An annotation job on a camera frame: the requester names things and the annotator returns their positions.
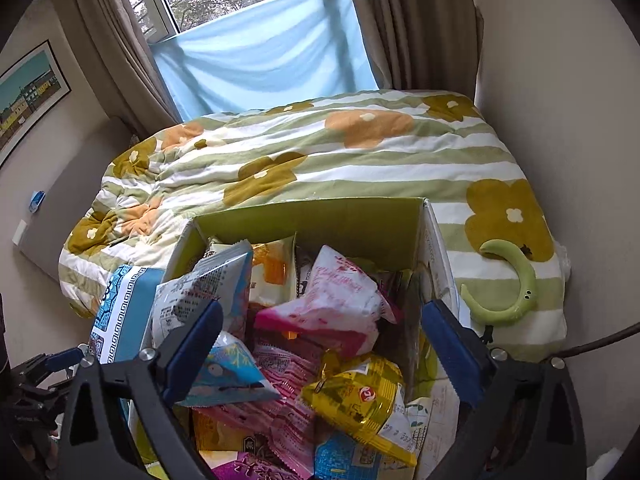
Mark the framed wall picture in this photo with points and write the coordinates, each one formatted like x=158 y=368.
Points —
x=25 y=95

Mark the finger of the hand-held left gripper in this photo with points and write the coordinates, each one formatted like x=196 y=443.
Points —
x=65 y=358
x=35 y=396

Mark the blue patterned table cloth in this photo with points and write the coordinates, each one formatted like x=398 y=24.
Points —
x=125 y=305

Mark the small blue wall object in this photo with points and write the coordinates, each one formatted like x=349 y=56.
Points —
x=36 y=201

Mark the white wall switch plate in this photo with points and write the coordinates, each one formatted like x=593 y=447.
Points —
x=20 y=233

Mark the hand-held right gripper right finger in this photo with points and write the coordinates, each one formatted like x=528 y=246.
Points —
x=450 y=345

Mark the floral striped quilt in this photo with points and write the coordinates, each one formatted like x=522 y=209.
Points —
x=350 y=160

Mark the blue white printed snack packet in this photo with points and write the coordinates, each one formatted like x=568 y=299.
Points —
x=200 y=285

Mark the green crescent plush toy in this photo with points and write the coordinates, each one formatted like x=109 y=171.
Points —
x=525 y=280

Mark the yellow snack packet red logo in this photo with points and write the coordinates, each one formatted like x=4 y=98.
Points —
x=360 y=395

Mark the green cardboard box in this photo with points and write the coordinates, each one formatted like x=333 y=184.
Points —
x=325 y=225

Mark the grey bed headboard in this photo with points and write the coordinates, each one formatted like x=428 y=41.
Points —
x=70 y=195

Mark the blue cartoon snack packet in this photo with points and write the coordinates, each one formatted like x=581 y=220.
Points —
x=230 y=370

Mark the orange snack packet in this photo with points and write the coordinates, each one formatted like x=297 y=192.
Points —
x=272 y=270

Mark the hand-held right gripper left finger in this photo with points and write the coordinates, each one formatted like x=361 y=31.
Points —
x=195 y=345

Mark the purple snack packet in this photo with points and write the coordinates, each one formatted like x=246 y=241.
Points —
x=250 y=470

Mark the white pink snack packet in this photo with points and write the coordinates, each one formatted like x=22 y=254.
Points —
x=330 y=295

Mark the beige curtain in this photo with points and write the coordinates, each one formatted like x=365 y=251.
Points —
x=115 y=35
x=415 y=25

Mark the light blue window cloth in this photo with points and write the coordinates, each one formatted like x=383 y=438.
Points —
x=260 y=60

